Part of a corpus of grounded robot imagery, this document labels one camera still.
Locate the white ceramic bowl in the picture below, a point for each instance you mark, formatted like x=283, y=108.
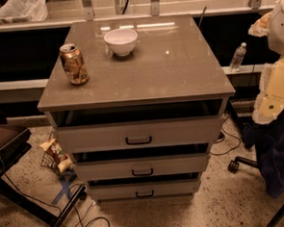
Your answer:
x=121, y=41

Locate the small wire basket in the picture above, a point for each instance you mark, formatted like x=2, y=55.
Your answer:
x=48, y=162

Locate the grey top drawer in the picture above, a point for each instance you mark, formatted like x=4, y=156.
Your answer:
x=153, y=125

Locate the dark stand left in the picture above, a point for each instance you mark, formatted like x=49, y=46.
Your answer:
x=38, y=183

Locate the dark blue office chair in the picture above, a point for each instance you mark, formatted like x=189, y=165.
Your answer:
x=268, y=140

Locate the brown chip bag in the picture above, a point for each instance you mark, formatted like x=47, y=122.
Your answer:
x=59, y=157

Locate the grey drawer cabinet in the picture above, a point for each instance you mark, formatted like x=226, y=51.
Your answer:
x=171, y=63

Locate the grey middle drawer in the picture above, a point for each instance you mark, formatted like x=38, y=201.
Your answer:
x=133, y=163

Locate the white plastic bag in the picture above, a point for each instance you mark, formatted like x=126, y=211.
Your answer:
x=17, y=11

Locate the grey bottom drawer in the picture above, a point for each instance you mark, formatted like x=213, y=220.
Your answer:
x=144, y=187

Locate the blue tape cross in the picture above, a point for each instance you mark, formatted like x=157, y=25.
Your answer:
x=66, y=182

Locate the grey drawer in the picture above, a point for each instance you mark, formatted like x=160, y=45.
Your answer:
x=153, y=125
x=133, y=163
x=144, y=187

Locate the clear plastic water bottle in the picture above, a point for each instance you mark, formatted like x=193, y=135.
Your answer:
x=238, y=57

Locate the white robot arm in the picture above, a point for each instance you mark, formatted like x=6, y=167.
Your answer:
x=269, y=103

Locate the crushed gold soda can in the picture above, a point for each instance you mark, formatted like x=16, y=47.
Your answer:
x=73, y=64

